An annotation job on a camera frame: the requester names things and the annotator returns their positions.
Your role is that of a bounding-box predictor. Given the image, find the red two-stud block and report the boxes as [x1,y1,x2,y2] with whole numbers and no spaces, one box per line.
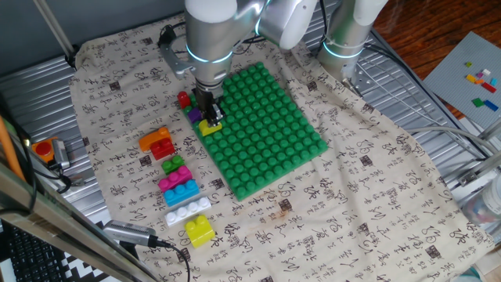
[150,137,176,161]

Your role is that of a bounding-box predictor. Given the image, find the pink three-stud block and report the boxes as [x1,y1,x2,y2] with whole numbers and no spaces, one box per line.
[157,164,193,193]

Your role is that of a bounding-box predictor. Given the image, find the clear plastic jar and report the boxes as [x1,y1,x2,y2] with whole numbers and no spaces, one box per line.
[461,174,501,236]

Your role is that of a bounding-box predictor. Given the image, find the purple block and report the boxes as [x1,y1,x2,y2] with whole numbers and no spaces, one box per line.
[187,107,204,125]

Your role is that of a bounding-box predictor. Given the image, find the orange block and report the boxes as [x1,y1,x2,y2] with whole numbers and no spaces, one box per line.
[138,126,173,153]

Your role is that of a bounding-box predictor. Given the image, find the silver metal box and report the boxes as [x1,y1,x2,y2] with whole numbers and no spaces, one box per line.
[51,139,71,170]

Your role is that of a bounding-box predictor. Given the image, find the grey depth camera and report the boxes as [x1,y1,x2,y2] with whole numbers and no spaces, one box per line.
[103,219,158,248]

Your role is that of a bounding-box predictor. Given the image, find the black cable loop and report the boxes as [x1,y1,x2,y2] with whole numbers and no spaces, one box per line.
[15,131,74,195]

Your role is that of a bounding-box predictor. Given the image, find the black camera cable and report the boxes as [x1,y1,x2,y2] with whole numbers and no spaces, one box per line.
[155,237,192,282]

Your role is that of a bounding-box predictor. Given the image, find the blue three-stud block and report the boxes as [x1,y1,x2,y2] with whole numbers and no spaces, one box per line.
[162,179,200,208]

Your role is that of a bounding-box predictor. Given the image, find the grey hose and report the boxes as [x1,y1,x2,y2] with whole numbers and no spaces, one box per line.
[402,125,501,154]

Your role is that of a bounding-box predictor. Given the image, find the white four-stud block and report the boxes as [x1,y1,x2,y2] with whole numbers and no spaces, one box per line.
[164,196,212,228]

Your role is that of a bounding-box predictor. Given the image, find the black rod clamp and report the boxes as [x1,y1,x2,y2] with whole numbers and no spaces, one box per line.
[64,45,79,71]

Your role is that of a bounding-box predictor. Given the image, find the aluminium frame bar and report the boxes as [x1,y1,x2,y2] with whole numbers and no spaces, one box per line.
[476,117,501,142]

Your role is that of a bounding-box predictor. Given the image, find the black keyboard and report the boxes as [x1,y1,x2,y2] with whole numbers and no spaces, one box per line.
[5,225,66,282]

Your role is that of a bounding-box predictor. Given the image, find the green two-stud block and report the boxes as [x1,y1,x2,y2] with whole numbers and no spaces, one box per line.
[160,154,186,175]

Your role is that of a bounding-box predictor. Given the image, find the beige calligraphy print cloth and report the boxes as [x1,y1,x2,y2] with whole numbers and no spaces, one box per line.
[68,11,496,282]

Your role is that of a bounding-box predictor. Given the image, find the small yellow block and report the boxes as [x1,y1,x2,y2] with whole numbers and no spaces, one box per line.
[197,118,223,138]

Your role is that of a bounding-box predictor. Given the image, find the grey flat brick baseplate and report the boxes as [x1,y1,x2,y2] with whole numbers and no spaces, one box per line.
[422,31,501,130]

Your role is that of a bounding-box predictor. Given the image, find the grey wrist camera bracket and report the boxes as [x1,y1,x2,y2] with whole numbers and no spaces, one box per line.
[157,23,196,79]

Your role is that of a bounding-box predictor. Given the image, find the orange pole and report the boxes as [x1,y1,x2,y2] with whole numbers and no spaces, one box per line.
[0,115,27,183]

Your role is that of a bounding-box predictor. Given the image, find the large yellow two-stud block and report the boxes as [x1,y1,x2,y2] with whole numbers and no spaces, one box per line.
[183,214,217,249]

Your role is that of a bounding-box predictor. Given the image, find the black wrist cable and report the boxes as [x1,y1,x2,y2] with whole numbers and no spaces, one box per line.
[232,34,268,56]

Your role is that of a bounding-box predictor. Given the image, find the small red one-stud block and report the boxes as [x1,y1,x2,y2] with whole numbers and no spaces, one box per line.
[177,90,192,110]

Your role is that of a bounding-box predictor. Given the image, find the grey slanted rod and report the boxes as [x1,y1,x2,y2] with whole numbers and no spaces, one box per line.
[32,0,77,60]

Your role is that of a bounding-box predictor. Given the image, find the teal round container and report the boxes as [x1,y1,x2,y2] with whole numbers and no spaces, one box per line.
[449,266,486,282]

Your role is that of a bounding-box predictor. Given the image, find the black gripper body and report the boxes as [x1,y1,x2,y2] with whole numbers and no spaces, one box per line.
[193,84,225,119]

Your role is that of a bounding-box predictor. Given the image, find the green studded baseplate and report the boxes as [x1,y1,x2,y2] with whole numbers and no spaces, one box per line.
[182,61,329,201]

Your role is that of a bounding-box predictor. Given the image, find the aluminium bar with bracket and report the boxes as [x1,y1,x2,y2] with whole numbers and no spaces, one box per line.
[456,150,501,187]

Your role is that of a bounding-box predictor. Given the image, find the blurred metal frame bar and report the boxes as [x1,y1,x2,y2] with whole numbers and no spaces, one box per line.
[0,160,160,282]

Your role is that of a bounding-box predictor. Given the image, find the black white pattern board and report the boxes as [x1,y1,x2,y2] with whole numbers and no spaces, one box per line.
[58,221,117,282]

